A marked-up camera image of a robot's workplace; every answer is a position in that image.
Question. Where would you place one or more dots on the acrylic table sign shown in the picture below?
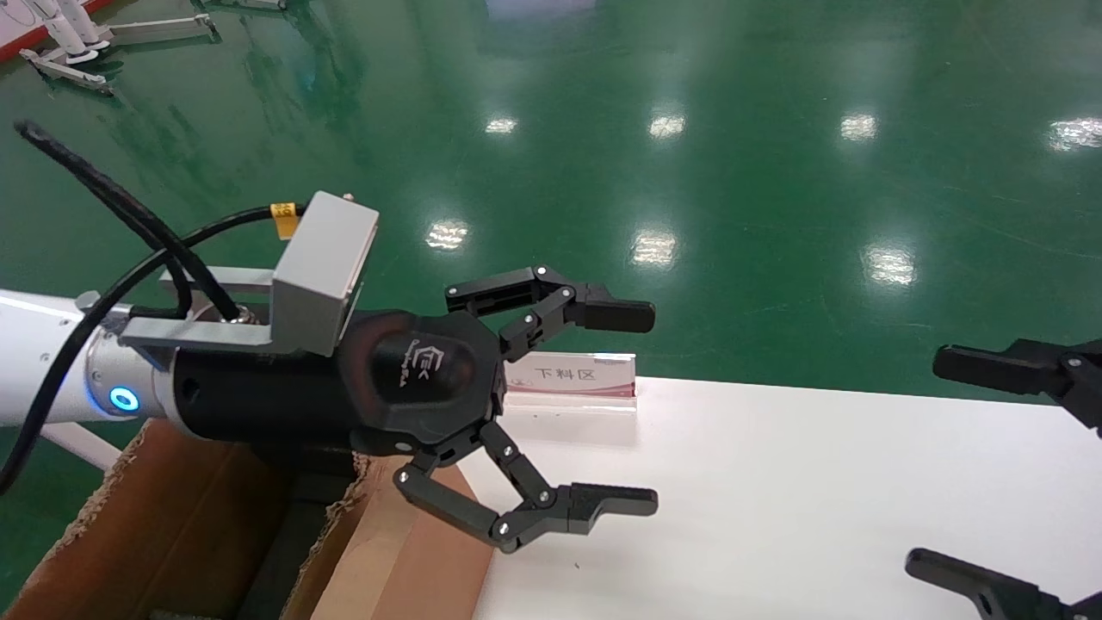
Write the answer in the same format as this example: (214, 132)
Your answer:
(585, 379)

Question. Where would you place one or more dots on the white metal pipe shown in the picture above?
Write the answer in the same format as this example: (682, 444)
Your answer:
(82, 446)

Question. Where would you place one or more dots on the white stand leg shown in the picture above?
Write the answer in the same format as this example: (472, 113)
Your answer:
(89, 27)
(60, 30)

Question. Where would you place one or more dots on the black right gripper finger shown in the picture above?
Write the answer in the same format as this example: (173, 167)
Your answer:
(999, 594)
(1016, 370)

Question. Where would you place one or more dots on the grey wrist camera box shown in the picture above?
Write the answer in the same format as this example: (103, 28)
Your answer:
(323, 267)

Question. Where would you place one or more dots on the large torn cardboard box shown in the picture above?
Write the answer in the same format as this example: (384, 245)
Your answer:
(155, 534)

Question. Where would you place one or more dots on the grey metal stand foot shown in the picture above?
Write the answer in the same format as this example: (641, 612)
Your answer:
(159, 30)
(250, 3)
(65, 69)

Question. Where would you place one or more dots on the white platform with red edge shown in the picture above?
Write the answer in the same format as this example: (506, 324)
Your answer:
(17, 21)

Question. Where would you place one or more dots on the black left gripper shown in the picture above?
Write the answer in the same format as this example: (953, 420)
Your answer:
(413, 379)

